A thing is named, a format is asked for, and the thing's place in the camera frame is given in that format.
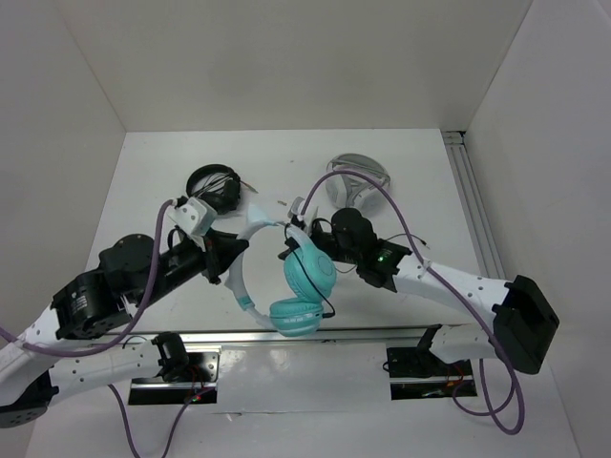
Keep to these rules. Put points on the teal cat-ear headphones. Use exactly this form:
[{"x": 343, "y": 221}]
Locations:
[{"x": 296, "y": 286}]

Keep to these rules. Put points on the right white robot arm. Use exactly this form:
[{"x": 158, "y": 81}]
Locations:
[{"x": 514, "y": 322}]

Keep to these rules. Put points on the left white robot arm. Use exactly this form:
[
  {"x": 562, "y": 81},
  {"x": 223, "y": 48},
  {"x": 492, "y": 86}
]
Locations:
[{"x": 92, "y": 305}]

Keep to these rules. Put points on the black headphones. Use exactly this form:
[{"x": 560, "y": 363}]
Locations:
[{"x": 218, "y": 185}]

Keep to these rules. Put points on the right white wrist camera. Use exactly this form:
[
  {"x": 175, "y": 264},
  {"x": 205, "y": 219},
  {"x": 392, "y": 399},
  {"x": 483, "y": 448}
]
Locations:
[{"x": 296, "y": 213}]

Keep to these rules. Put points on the white grey gaming headset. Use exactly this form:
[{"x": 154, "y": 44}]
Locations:
[{"x": 358, "y": 187}]

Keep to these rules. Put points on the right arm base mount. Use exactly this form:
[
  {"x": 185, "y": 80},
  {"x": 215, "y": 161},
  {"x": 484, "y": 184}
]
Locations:
[{"x": 417, "y": 374}]

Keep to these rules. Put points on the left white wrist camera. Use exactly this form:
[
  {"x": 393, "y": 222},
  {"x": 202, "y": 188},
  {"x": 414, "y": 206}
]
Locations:
[{"x": 194, "y": 217}]

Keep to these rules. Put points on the aluminium rail at right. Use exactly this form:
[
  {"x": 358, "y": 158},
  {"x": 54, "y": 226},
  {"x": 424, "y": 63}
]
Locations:
[{"x": 480, "y": 229}]

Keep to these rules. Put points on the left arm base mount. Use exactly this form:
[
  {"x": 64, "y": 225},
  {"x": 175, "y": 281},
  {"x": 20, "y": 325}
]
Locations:
[{"x": 198, "y": 381}]

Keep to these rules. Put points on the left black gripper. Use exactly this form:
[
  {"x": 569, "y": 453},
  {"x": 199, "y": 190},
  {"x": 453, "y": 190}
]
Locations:
[{"x": 220, "y": 250}]

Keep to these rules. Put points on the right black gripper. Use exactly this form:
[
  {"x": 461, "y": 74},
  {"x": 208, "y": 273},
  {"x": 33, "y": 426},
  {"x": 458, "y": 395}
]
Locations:
[{"x": 284, "y": 255}]

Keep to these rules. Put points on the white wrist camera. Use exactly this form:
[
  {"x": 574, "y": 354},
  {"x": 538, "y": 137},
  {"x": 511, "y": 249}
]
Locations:
[
  {"x": 296, "y": 213},
  {"x": 194, "y": 217}
]

